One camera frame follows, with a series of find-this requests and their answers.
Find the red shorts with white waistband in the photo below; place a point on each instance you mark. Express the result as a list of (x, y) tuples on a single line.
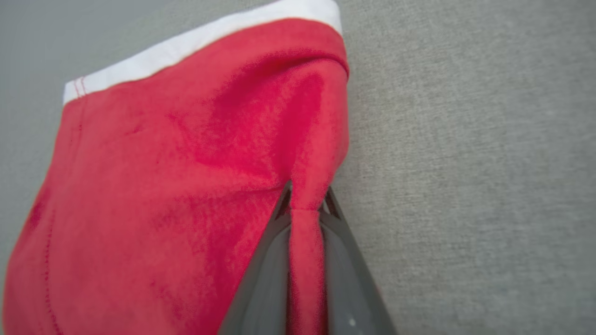
[(163, 186)]

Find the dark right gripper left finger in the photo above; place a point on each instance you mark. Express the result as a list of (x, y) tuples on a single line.
[(263, 288)]

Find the grey fabric sofa cushion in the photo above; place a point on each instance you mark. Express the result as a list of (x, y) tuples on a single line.
[(465, 163)]

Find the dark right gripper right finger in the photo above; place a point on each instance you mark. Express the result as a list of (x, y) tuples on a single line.
[(349, 288)]

